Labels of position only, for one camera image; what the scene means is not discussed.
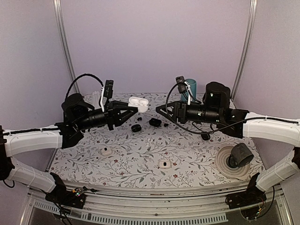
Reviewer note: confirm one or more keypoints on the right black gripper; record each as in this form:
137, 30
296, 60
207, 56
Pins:
179, 111

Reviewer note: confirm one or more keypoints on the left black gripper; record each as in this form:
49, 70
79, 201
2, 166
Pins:
114, 116

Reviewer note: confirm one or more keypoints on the white oval earbud case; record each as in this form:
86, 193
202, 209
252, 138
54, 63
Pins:
140, 103

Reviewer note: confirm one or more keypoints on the cream earbud charging case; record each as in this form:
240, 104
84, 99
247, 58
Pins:
164, 164

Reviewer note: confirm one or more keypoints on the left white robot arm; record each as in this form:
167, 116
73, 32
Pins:
59, 136

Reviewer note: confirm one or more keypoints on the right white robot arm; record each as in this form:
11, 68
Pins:
238, 123

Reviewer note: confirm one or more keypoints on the black open earbud case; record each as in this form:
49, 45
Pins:
155, 122

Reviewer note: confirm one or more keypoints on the black round earbud case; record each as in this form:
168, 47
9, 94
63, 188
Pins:
136, 128

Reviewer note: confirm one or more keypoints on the white case with black dot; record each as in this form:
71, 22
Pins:
105, 151

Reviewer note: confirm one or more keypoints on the black small earbud case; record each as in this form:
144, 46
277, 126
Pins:
205, 137

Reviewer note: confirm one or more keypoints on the white ribbed vase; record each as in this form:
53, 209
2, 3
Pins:
95, 99

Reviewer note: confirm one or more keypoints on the teal vase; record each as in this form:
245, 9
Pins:
193, 86

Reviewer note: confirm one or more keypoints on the floral patterned table mat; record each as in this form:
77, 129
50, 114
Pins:
135, 155

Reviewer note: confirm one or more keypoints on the dark grey mug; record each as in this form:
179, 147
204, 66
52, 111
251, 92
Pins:
240, 156

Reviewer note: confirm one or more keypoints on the white ribbed plate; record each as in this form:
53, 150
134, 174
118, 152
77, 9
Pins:
240, 173

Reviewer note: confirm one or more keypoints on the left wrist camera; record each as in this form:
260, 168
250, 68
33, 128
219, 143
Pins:
108, 89

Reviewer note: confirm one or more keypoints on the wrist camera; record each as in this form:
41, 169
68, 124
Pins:
180, 80
108, 89

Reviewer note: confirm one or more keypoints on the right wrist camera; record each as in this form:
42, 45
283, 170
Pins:
180, 80

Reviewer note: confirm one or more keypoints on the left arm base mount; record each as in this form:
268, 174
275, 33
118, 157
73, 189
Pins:
61, 196

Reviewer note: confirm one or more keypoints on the front aluminium rail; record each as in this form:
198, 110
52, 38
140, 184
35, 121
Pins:
160, 206

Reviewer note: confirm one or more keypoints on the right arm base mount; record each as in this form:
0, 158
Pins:
251, 195

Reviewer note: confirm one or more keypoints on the left aluminium frame post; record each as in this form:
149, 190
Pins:
63, 38

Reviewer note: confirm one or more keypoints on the aluminium frame post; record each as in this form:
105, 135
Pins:
246, 45
63, 38

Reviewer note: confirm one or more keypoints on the right aluminium frame post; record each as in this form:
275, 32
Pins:
246, 45

